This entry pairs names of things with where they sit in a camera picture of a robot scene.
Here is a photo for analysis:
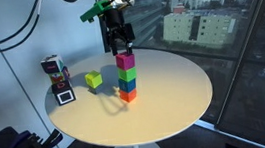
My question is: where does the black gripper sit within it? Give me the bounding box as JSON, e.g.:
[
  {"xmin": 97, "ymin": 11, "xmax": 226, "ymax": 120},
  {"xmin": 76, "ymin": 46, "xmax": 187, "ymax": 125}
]
[{"xmin": 102, "ymin": 6, "xmax": 138, "ymax": 59}]

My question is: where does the pink block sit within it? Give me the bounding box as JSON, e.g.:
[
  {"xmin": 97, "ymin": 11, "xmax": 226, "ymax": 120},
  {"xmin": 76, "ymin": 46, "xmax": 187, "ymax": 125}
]
[{"xmin": 114, "ymin": 51, "xmax": 137, "ymax": 73}]

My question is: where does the bright green block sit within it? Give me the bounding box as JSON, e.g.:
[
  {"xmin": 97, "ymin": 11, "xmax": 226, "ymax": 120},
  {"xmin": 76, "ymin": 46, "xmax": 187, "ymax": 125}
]
[{"xmin": 117, "ymin": 66, "xmax": 138, "ymax": 84}]

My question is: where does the blue block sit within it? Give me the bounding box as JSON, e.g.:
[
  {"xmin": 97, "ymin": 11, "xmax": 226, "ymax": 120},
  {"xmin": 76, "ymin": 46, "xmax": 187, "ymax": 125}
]
[{"xmin": 117, "ymin": 77, "xmax": 139, "ymax": 95}]

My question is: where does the lime yellow-green block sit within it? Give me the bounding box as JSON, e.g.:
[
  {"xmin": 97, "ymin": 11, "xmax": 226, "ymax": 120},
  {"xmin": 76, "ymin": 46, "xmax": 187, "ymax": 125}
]
[{"xmin": 83, "ymin": 68, "xmax": 105, "ymax": 90}]

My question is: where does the orange block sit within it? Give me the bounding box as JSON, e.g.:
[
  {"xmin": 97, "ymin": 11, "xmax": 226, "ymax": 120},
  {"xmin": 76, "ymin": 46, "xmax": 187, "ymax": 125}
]
[{"xmin": 118, "ymin": 87, "xmax": 139, "ymax": 105}]

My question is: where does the colourful soft cube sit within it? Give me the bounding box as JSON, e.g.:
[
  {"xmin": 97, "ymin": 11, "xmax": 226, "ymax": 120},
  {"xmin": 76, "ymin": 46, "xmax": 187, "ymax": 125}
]
[{"xmin": 47, "ymin": 65, "xmax": 71, "ymax": 85}]

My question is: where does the letter D soft cube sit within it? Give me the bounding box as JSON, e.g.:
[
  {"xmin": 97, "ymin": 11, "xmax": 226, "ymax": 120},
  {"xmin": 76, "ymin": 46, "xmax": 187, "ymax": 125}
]
[{"xmin": 50, "ymin": 78, "xmax": 78, "ymax": 107}]

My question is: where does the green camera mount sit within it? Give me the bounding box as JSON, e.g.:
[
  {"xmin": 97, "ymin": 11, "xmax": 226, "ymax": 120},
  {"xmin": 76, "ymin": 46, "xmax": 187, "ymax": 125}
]
[{"xmin": 78, "ymin": 0, "xmax": 114, "ymax": 24}]

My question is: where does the black cable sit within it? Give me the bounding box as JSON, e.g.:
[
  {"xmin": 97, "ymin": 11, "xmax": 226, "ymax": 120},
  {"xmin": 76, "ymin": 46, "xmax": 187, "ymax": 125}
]
[
  {"xmin": 0, "ymin": 0, "xmax": 51, "ymax": 54},
  {"xmin": 0, "ymin": 0, "xmax": 46, "ymax": 47}
]

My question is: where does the dark window frame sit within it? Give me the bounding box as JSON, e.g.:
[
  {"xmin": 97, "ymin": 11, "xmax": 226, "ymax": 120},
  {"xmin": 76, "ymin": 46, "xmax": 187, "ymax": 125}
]
[{"xmin": 202, "ymin": 0, "xmax": 265, "ymax": 133}]

